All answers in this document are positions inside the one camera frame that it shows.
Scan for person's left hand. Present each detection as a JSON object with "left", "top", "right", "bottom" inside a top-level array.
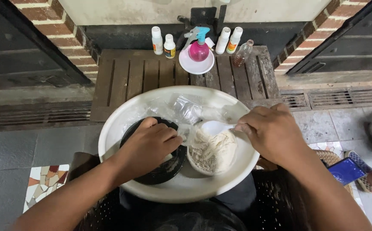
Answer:
[{"left": 114, "top": 117, "right": 184, "bottom": 185}]

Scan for black metal wall fixture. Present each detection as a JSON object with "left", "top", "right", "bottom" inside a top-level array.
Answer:
[{"left": 177, "top": 4, "right": 228, "bottom": 36}]

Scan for dark metal door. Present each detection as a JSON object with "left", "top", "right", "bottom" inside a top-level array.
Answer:
[
  {"left": 286, "top": 0, "right": 372, "bottom": 76},
  {"left": 0, "top": 0, "right": 92, "bottom": 90}
]

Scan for tall white bottle orange label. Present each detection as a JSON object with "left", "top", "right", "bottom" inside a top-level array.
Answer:
[{"left": 151, "top": 26, "right": 164, "bottom": 55}]

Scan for black round bowl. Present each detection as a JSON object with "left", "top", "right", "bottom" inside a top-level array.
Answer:
[{"left": 119, "top": 117, "right": 188, "bottom": 185}]

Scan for short white bottle yellow label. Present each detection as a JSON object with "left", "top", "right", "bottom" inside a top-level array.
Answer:
[{"left": 164, "top": 34, "right": 176, "bottom": 59}]

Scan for clear bottle with brown liquid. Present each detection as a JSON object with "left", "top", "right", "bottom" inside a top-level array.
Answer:
[{"left": 232, "top": 39, "right": 254, "bottom": 67}]

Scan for white bottle green orange label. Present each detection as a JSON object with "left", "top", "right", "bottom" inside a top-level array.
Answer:
[{"left": 226, "top": 27, "right": 244, "bottom": 54}]

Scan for dark wooden slatted table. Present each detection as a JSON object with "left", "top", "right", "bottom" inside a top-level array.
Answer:
[{"left": 90, "top": 46, "right": 281, "bottom": 123}]

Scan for plain white plastic bottle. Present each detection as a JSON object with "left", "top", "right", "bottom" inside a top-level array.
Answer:
[{"left": 215, "top": 27, "right": 231, "bottom": 55}]

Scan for brown woven rattan stool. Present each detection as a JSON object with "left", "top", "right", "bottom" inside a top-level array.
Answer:
[{"left": 313, "top": 150, "right": 355, "bottom": 198}]

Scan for crumpled clear plastic bag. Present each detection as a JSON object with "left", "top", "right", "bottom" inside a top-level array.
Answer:
[{"left": 122, "top": 93, "right": 238, "bottom": 130}]

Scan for person's dark trousers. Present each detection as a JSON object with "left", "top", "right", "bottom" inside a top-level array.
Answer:
[{"left": 118, "top": 173, "right": 258, "bottom": 231}]

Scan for plastic bag of white powder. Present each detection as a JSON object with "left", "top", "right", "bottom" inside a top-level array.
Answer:
[{"left": 178, "top": 121, "right": 240, "bottom": 176}]

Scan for metal floor drain grate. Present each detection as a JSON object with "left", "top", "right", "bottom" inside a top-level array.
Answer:
[{"left": 280, "top": 86, "right": 372, "bottom": 111}]

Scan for blue smartphone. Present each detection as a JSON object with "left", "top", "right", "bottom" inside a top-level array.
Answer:
[{"left": 327, "top": 157, "right": 366, "bottom": 186}]

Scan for large white plastic basin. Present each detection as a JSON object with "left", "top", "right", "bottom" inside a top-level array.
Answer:
[{"left": 98, "top": 86, "right": 260, "bottom": 204}]

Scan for pink spray bottle blue trigger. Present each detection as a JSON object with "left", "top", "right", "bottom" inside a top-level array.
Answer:
[{"left": 183, "top": 27, "right": 211, "bottom": 62}]

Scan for white round plate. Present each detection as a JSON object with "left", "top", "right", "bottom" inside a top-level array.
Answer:
[{"left": 178, "top": 43, "right": 215, "bottom": 75}]

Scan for person's right hand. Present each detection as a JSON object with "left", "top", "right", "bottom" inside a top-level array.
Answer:
[{"left": 234, "top": 103, "right": 308, "bottom": 167}]

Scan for white plastic spoon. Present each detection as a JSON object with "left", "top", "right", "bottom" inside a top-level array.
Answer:
[{"left": 201, "top": 121, "right": 238, "bottom": 136}]

